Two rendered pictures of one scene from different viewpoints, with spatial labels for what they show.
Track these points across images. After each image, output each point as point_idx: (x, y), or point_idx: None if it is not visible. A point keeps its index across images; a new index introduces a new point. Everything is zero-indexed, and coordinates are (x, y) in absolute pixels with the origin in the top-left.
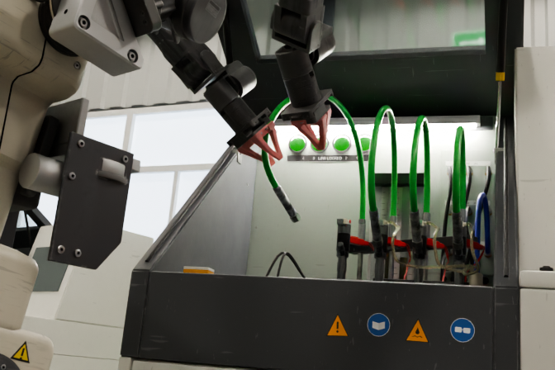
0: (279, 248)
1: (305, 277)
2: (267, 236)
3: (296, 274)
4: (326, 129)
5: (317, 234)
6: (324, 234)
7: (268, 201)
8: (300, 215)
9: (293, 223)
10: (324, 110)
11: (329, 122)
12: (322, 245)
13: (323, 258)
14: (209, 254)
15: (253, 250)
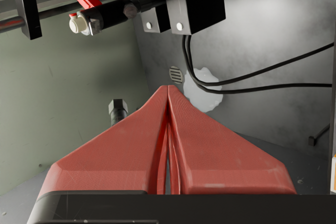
0: (51, 126)
1: (189, 47)
2: (45, 147)
3: (71, 92)
4: (161, 115)
5: (14, 92)
6: (11, 83)
7: (1, 173)
8: (113, 101)
9: (14, 128)
10: (196, 223)
11: (118, 126)
12: (26, 79)
13: (41, 71)
14: (166, 186)
15: (66, 150)
